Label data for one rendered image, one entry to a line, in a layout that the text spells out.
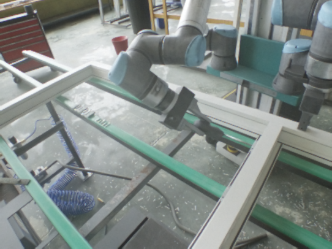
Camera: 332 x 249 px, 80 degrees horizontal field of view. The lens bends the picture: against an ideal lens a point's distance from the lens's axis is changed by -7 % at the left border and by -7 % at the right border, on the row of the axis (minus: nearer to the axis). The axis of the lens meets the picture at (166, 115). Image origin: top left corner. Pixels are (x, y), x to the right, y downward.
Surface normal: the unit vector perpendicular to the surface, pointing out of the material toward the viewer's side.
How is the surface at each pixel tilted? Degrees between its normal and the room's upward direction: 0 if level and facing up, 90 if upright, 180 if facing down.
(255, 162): 0
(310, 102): 90
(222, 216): 0
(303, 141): 90
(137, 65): 47
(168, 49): 66
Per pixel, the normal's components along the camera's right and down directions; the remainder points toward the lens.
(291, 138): -0.62, 0.53
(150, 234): -0.10, -0.79
